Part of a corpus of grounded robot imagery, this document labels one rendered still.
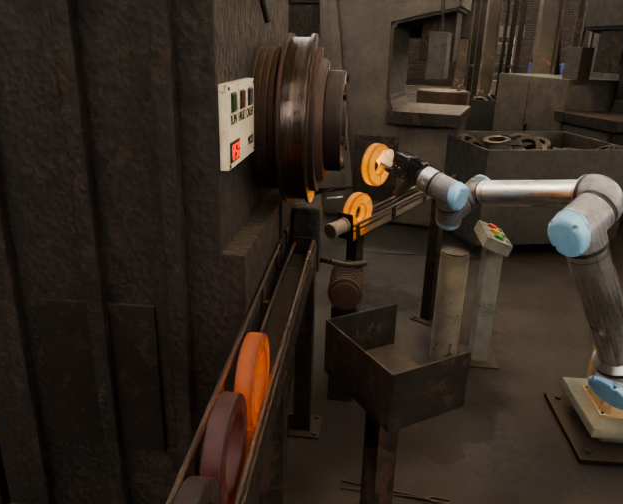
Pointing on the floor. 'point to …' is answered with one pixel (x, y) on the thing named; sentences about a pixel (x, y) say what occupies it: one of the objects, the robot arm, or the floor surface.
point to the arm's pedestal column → (577, 437)
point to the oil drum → (443, 96)
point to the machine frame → (113, 235)
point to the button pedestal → (486, 297)
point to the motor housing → (338, 291)
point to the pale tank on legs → (501, 45)
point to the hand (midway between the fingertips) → (377, 159)
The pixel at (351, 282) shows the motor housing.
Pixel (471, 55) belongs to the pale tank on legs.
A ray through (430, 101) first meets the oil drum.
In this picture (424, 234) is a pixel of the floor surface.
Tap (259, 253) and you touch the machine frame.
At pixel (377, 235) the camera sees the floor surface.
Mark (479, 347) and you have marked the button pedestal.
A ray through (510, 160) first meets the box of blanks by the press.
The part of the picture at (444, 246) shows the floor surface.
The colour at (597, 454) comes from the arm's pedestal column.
